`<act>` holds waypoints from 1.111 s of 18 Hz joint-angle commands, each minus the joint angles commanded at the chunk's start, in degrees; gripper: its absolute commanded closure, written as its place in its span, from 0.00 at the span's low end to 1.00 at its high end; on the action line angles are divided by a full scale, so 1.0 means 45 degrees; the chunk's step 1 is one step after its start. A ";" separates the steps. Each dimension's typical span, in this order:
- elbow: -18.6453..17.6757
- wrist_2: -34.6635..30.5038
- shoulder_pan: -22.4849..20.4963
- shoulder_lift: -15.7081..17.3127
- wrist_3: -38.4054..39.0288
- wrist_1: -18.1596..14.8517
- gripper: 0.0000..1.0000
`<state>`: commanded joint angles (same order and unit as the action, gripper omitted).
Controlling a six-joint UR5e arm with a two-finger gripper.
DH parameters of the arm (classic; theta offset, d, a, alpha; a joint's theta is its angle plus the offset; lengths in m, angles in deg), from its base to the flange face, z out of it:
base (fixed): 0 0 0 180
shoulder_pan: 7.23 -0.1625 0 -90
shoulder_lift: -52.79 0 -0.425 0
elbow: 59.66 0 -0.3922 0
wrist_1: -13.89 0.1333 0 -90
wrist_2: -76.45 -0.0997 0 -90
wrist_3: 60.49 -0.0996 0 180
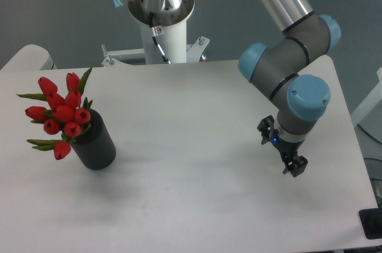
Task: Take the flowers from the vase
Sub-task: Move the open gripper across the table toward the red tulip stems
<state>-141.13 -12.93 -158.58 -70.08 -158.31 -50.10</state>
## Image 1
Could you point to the black device table edge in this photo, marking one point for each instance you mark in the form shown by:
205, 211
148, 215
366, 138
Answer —
371, 222

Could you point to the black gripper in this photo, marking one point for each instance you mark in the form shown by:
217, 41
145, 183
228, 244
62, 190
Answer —
294, 163

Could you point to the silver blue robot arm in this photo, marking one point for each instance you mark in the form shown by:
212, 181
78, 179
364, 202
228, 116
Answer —
275, 71

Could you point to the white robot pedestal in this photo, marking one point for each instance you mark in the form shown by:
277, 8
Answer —
163, 30

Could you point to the black ribbed vase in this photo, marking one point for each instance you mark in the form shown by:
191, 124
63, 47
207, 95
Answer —
95, 148

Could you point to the white chair left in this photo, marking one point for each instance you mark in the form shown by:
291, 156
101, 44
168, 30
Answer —
30, 58

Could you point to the red tulip bouquet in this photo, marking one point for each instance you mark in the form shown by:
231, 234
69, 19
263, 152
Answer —
70, 115

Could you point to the white furniture right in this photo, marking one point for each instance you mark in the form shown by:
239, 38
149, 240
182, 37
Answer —
368, 103

